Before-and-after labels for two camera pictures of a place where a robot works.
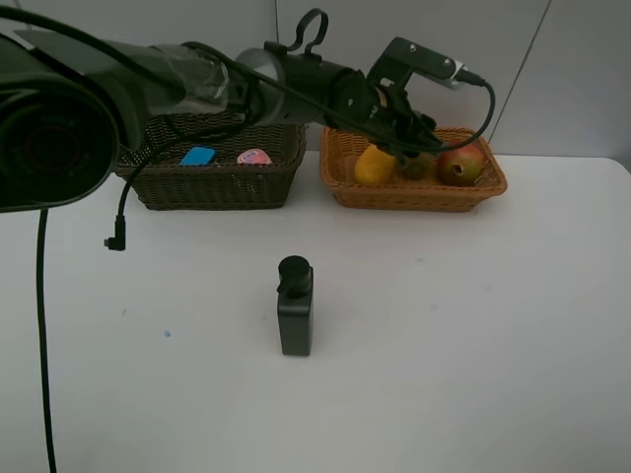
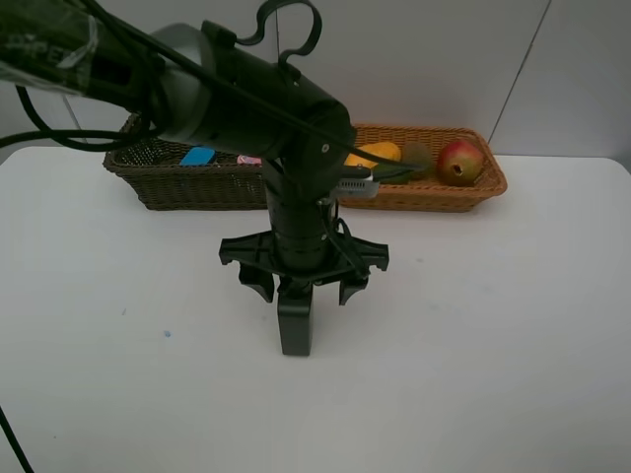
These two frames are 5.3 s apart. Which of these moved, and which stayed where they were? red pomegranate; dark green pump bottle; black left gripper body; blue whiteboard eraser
Moved: black left gripper body
Stayed: blue whiteboard eraser; dark green pump bottle; red pomegranate
